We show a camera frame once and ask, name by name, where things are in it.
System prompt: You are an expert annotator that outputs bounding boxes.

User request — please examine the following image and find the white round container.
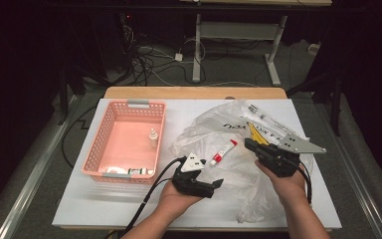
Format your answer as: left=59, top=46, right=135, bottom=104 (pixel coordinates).
left=105, top=165, right=128, bottom=175

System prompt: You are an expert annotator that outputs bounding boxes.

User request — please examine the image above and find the pink perforated plastic basket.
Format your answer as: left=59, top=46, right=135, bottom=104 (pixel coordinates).
left=81, top=99, right=167, bottom=184

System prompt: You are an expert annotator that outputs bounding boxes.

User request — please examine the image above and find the white red ointment tube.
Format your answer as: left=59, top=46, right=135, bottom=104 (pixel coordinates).
left=209, top=138, right=239, bottom=167

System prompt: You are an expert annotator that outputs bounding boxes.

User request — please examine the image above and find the dark equipment with red light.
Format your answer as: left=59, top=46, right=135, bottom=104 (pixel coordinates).
left=117, top=11, right=138, bottom=73

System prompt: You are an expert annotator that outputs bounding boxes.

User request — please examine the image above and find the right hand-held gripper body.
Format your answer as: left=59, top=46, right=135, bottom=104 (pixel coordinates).
left=257, top=133, right=327, bottom=178

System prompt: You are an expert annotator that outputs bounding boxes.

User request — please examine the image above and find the metal floor rail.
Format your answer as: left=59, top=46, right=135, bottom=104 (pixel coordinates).
left=324, top=125, right=382, bottom=239
left=0, top=94, right=81, bottom=239

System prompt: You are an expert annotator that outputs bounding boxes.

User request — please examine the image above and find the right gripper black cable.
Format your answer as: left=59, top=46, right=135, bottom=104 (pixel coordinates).
left=297, top=161, right=313, bottom=204

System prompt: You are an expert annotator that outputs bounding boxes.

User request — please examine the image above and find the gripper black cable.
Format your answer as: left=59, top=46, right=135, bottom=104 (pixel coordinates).
left=105, top=156, right=187, bottom=239
left=297, top=161, right=313, bottom=204

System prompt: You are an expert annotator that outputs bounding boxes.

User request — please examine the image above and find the tangle of floor cables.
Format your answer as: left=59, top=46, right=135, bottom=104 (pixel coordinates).
left=122, top=26, right=210, bottom=87

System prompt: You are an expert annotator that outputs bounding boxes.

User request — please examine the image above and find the black floor cable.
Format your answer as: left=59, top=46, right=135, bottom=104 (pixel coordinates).
left=61, top=105, right=97, bottom=168

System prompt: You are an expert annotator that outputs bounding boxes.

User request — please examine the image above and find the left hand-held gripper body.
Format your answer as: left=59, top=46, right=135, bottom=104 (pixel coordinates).
left=172, top=152, right=215, bottom=199

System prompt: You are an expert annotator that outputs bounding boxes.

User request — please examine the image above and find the green white small bottle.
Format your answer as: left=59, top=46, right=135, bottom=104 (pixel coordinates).
left=127, top=167, right=155, bottom=177

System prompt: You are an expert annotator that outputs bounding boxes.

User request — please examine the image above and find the white board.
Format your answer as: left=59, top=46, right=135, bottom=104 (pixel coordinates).
left=52, top=98, right=342, bottom=230

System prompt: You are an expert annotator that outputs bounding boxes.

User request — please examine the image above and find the clear smiley plastic bag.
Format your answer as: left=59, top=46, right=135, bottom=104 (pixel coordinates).
left=169, top=99, right=314, bottom=224

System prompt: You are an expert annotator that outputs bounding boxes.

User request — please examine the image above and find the black metal stand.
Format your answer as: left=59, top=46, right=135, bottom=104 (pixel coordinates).
left=286, top=66, right=342, bottom=137
left=58, top=63, right=88, bottom=126

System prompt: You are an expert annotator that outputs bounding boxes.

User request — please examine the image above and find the person's left hand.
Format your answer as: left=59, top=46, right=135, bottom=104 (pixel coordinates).
left=158, top=180, right=203, bottom=220

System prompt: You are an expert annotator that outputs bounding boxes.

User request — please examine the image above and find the person's right hand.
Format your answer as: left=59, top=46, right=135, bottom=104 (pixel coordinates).
left=254, top=159, right=308, bottom=209

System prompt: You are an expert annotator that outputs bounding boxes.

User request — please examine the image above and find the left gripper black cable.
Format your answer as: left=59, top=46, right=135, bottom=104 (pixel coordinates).
left=105, top=156, right=187, bottom=239

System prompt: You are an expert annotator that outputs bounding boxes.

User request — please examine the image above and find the white frame desk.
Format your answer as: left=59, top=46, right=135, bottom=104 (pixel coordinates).
left=178, top=0, right=333, bottom=87

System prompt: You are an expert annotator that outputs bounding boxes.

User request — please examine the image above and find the small white dropper bottle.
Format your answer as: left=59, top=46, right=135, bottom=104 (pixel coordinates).
left=148, top=127, right=159, bottom=148

